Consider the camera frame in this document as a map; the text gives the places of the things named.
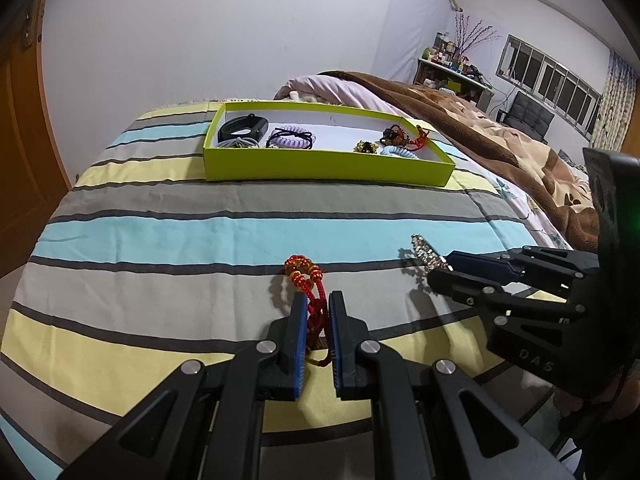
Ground striped bed sheet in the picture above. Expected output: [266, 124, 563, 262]
[1, 103, 564, 479]

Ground metal door latch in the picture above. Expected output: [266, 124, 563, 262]
[20, 0, 40, 50]

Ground black padded chair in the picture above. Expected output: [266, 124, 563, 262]
[497, 92, 554, 143]

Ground black cord bead bracelet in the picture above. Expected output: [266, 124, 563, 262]
[264, 127, 317, 151]

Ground orange wooden door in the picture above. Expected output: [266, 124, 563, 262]
[0, 0, 70, 275]

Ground purple spiral hair tie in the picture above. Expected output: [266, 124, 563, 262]
[267, 123, 314, 151]

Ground barred window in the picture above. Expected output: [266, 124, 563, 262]
[497, 35, 601, 136]

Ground gold black flower clip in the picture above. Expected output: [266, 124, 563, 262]
[354, 140, 378, 154]

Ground grey elastic hair ties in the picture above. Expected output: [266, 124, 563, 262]
[214, 135, 262, 150]

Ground lime green shallow box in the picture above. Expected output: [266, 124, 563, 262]
[203, 101, 454, 186]

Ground floral curtain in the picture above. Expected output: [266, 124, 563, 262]
[590, 50, 639, 152]

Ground purple flower branches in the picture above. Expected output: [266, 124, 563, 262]
[454, 12, 501, 58]

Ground black fitness band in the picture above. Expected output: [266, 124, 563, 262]
[218, 114, 269, 145]

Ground light blue spiral hair tie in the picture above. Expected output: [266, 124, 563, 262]
[376, 145, 421, 160]

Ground red braided knot bracelet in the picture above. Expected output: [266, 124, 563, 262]
[283, 253, 334, 366]

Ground cluttered wall shelf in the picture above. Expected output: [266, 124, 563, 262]
[413, 32, 495, 112]

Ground brown patterned blanket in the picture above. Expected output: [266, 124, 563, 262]
[327, 70, 599, 252]

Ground red beaded charm ornament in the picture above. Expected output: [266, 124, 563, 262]
[380, 125, 428, 152]

